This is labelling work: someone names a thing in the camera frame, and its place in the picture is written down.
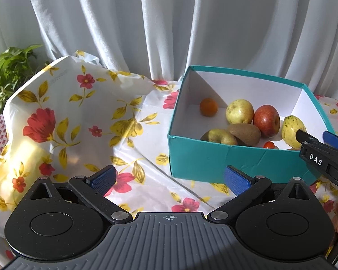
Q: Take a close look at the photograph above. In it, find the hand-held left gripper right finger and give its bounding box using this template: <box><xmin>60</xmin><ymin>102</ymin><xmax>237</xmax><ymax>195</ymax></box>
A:
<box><xmin>207</xmin><ymin>166</ymin><xmax>317</xmax><ymax>225</ymax></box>

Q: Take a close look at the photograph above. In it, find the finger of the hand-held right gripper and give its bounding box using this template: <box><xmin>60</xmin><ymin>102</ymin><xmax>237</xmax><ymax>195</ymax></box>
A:
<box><xmin>323</xmin><ymin>131</ymin><xmax>338</xmax><ymax>154</ymax></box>
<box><xmin>296</xmin><ymin>129</ymin><xmax>322</xmax><ymax>147</ymax></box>

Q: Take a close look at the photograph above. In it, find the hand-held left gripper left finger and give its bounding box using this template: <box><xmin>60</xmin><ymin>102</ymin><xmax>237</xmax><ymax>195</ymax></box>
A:
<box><xmin>23</xmin><ymin>165</ymin><xmax>133</xmax><ymax>225</ymax></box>

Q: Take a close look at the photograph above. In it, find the teal cardboard box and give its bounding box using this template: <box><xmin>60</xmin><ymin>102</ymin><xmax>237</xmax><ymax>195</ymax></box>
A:
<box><xmin>167</xmin><ymin>65</ymin><xmax>336</xmax><ymax>185</ymax></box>

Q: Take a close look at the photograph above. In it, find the red apple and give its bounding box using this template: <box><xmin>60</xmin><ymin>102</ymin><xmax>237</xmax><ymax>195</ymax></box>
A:
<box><xmin>253</xmin><ymin>105</ymin><xmax>281</xmax><ymax>137</ymax></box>

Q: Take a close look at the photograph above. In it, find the olive green pear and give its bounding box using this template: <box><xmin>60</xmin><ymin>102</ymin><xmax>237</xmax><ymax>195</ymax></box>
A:
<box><xmin>200</xmin><ymin>129</ymin><xmax>239</xmax><ymax>146</ymax></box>

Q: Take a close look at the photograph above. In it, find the brown kiwi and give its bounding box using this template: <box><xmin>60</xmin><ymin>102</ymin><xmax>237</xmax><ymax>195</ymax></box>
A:
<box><xmin>228</xmin><ymin>123</ymin><xmax>261</xmax><ymax>147</ymax></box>

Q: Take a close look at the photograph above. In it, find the small orange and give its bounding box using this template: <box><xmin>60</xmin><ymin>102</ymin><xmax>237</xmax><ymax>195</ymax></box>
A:
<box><xmin>199</xmin><ymin>98</ymin><xmax>219</xmax><ymax>117</ymax></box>

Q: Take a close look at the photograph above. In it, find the floral plastic tablecloth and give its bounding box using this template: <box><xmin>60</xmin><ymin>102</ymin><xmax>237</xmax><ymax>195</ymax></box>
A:
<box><xmin>0</xmin><ymin>51</ymin><xmax>338</xmax><ymax>270</ymax></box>

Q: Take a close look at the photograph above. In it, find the green potted plant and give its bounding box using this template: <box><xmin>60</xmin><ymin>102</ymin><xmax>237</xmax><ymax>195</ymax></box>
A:
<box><xmin>0</xmin><ymin>43</ymin><xmax>50</xmax><ymax>117</ymax></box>

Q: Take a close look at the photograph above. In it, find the white curtain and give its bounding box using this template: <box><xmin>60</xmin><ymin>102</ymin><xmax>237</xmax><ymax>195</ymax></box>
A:
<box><xmin>0</xmin><ymin>0</ymin><xmax>338</xmax><ymax>103</ymax></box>

